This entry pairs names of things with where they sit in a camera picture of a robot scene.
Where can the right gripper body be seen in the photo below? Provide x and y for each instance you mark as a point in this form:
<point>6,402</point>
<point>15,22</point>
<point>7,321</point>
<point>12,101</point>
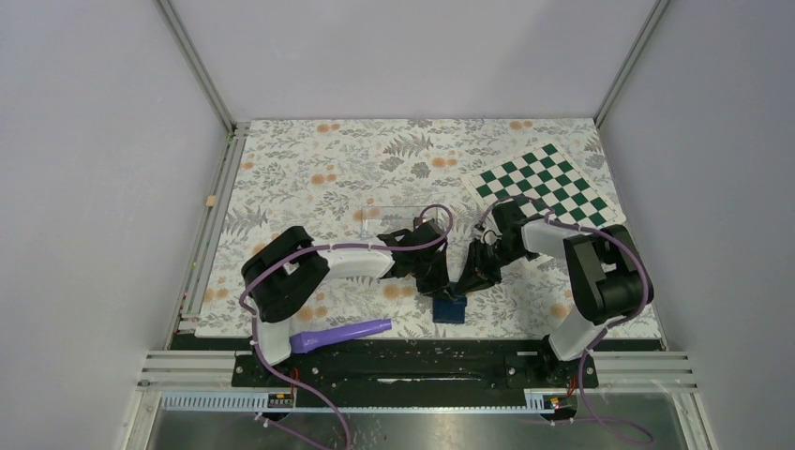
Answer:
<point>487,260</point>

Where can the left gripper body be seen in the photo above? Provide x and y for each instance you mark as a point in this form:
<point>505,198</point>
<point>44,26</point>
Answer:
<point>429,272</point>

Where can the navy blue card holder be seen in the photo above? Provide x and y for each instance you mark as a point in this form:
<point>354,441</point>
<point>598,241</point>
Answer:
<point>449,311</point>

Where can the clear plastic card box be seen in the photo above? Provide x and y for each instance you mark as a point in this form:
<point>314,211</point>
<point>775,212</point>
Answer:
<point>382,219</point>

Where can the purple plastic handle tool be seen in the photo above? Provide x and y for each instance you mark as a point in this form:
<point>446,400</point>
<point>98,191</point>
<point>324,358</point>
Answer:
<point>309,341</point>

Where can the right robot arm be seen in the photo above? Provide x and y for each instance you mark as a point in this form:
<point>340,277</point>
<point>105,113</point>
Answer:
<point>609,282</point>

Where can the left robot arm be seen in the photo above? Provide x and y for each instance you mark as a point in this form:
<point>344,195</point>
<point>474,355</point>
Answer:
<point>281,277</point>

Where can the green white checkerboard mat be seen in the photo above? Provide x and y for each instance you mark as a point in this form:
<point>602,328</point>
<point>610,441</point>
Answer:
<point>542,177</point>

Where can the floral patterned table mat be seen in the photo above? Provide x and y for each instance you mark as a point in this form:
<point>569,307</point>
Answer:
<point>318,174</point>

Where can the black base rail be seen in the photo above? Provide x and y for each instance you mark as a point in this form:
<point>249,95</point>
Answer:
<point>398,373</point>

